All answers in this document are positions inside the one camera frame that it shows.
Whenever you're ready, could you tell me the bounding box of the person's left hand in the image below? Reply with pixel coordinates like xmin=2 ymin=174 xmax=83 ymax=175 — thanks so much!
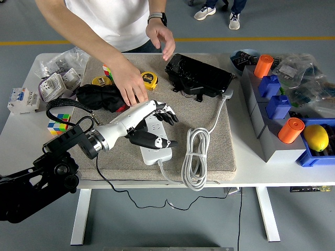
xmin=145 ymin=20 xmax=176 ymax=62

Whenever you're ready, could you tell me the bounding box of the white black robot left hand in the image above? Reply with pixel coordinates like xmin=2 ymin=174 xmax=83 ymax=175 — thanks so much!
xmin=97 ymin=99 xmax=180 ymax=151

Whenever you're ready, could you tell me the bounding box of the person's right hand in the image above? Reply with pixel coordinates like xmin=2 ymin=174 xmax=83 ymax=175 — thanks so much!
xmin=109 ymin=60 xmax=149 ymax=107

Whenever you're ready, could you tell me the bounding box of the white power strip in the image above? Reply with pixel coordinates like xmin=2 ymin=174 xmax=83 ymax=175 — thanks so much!
xmin=138 ymin=104 xmax=173 ymax=166

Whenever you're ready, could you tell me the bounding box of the thin black plug cord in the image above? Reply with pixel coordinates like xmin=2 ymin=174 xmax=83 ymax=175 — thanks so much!
xmin=96 ymin=154 xmax=228 ymax=211

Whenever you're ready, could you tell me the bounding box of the black wrist watch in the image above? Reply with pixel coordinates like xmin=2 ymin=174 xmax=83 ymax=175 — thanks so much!
xmin=147 ymin=12 xmax=168 ymax=27

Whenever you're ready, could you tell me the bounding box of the white-sided puzzle cube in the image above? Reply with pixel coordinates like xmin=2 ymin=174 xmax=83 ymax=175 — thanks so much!
xmin=102 ymin=63 xmax=114 ymax=79

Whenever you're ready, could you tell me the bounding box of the yellow black round tape measure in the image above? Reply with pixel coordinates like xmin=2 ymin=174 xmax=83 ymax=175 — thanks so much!
xmin=91 ymin=75 xmax=114 ymax=86

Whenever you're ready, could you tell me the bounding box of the black fabric pouch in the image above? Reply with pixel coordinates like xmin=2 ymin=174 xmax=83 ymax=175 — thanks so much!
xmin=75 ymin=84 xmax=131 ymax=113

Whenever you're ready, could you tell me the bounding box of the person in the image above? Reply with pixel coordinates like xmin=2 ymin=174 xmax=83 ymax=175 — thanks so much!
xmin=193 ymin=0 xmax=248 ymax=30
xmin=35 ymin=0 xmax=168 ymax=53

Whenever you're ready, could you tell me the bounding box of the grey-brown mat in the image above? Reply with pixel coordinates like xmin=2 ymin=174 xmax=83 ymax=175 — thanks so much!
xmin=57 ymin=53 xmax=238 ymax=184

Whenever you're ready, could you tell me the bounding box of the black plastic tray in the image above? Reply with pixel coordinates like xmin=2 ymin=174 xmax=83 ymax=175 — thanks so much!
xmin=164 ymin=53 xmax=236 ymax=103

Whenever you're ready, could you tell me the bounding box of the purple bowl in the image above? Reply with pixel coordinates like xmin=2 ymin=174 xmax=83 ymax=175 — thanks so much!
xmin=38 ymin=73 xmax=79 ymax=105

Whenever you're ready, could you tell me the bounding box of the colourful puzzle cube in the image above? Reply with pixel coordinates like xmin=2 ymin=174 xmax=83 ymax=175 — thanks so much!
xmin=47 ymin=113 xmax=72 ymax=136

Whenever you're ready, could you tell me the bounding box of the clear bag of parts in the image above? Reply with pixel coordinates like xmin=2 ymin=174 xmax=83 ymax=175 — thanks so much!
xmin=39 ymin=47 xmax=90 ymax=79

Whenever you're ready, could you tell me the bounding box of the blue bowl of circuit boards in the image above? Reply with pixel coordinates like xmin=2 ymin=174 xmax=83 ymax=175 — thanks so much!
xmin=229 ymin=49 xmax=262 ymax=74

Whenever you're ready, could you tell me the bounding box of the white circuit breaker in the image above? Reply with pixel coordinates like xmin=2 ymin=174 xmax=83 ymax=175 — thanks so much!
xmin=7 ymin=87 xmax=41 ymax=115

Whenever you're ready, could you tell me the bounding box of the orange cylinder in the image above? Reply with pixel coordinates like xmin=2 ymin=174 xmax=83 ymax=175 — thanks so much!
xmin=277 ymin=117 xmax=306 ymax=144
xmin=253 ymin=54 xmax=275 ymax=79

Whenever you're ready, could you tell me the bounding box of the white table leg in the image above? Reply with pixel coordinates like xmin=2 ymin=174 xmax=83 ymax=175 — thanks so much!
xmin=255 ymin=187 xmax=281 ymax=243
xmin=70 ymin=188 xmax=92 ymax=246

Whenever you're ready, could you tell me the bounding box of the blue block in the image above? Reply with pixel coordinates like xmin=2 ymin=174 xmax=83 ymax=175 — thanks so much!
xmin=258 ymin=75 xmax=282 ymax=99
xmin=265 ymin=95 xmax=292 ymax=120

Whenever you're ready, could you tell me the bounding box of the grey box under table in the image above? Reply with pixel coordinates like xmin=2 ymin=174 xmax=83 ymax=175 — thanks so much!
xmin=224 ymin=187 xmax=244 ymax=196

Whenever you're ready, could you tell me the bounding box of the clear bag of components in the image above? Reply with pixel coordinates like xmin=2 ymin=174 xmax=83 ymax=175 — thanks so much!
xmin=271 ymin=53 xmax=328 ymax=88
xmin=284 ymin=78 xmax=335 ymax=118

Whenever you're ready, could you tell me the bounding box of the blue bin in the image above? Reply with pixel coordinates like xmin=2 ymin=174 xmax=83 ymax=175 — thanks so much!
xmin=295 ymin=118 xmax=335 ymax=168

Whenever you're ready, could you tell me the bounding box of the yellow lemon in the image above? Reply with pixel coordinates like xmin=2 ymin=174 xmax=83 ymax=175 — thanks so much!
xmin=303 ymin=124 xmax=330 ymax=152

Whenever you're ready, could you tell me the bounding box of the black table control panel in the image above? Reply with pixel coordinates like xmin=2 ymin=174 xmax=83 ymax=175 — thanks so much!
xmin=289 ymin=185 xmax=330 ymax=193

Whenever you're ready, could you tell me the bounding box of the yellow tape measure with strap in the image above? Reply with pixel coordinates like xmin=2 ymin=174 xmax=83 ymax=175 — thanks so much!
xmin=140 ymin=71 xmax=160 ymax=91

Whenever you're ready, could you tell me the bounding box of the small white wall socket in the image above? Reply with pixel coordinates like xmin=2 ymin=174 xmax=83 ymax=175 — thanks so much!
xmin=62 ymin=67 xmax=82 ymax=91

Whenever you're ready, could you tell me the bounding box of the white power strip cord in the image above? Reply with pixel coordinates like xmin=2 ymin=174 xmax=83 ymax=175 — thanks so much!
xmin=157 ymin=88 xmax=234 ymax=191

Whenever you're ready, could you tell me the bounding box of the large white wall socket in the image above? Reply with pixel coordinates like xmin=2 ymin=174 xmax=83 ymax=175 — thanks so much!
xmin=39 ymin=72 xmax=68 ymax=102

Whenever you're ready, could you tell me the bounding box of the black hanging cable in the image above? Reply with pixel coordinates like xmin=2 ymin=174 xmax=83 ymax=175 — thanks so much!
xmin=237 ymin=187 xmax=244 ymax=251

